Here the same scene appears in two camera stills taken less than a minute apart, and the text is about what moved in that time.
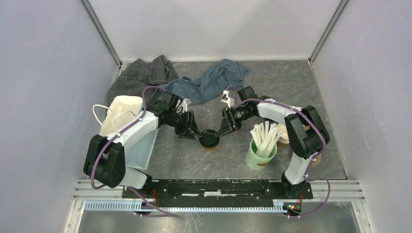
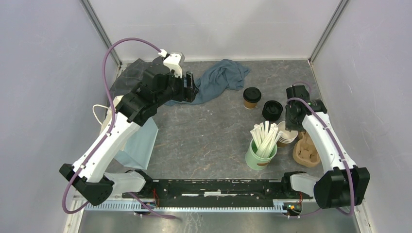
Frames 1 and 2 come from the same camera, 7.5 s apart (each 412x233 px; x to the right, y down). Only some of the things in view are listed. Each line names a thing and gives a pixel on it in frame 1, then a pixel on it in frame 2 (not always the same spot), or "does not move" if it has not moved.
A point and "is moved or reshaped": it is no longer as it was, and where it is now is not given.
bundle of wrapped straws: x=266 y=136 does not move
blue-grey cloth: x=219 y=76 does not move
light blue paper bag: x=140 y=152 does not move
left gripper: x=185 y=126 to x=187 y=94
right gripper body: x=240 y=114 to x=292 y=123
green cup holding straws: x=255 y=162 does not move
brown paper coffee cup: x=210 y=149 is moved or reshaped
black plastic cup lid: x=209 y=138 to x=252 y=94
